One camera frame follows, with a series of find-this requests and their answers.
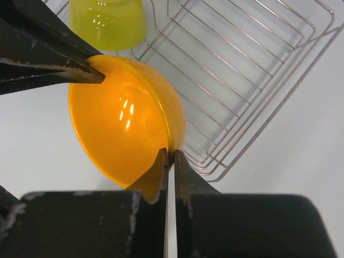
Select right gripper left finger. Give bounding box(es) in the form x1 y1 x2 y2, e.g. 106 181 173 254
1 148 169 257

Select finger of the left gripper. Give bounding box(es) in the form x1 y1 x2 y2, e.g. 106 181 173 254
1 60 105 95
1 1 101 58

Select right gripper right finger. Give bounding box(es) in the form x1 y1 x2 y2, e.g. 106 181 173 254
174 150 336 257

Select yellow green bowl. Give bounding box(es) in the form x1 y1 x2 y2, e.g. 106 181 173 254
68 0 147 51

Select orange yellow bowl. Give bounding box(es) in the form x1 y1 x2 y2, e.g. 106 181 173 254
68 55 186 203

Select metal wire dish rack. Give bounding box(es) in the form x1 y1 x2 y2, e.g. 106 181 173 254
42 0 344 184

